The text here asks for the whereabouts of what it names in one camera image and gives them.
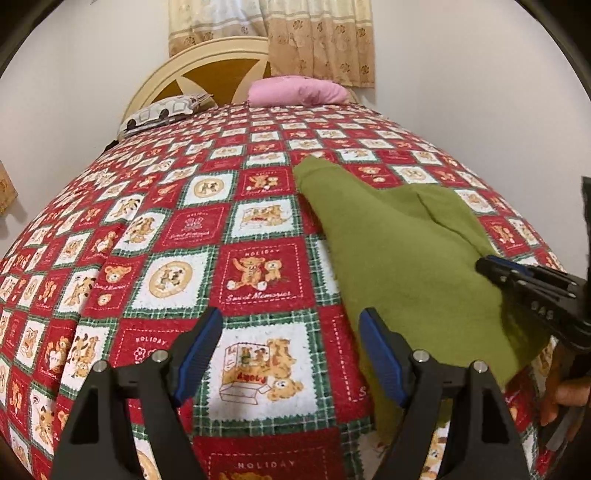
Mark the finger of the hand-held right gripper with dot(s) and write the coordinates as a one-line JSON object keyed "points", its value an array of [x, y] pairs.
{"points": [[517, 286], [512, 267]]}

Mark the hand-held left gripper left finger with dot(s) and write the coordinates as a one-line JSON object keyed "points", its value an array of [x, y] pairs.
{"points": [[199, 355]]}

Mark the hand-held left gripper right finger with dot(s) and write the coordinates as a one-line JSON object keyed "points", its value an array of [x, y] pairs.
{"points": [[383, 357]]}

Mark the green knitted sweater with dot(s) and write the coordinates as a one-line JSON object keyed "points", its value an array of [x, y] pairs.
{"points": [[406, 258]]}

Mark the person's right hand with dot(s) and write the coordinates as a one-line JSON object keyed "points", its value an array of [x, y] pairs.
{"points": [[565, 399]]}

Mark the red teddy bear printed blanket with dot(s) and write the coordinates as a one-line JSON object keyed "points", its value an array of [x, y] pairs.
{"points": [[258, 277]]}

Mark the white patterned pillow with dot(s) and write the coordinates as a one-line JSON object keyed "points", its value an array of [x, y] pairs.
{"points": [[161, 113]]}

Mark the pink pillow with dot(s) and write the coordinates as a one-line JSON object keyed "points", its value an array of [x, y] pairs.
{"points": [[300, 91]]}

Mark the cream and brown bed headboard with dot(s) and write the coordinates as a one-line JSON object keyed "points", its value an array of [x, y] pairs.
{"points": [[221, 74]]}

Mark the beige floral window curtain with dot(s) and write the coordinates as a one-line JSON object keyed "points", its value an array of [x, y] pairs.
{"points": [[300, 41]]}

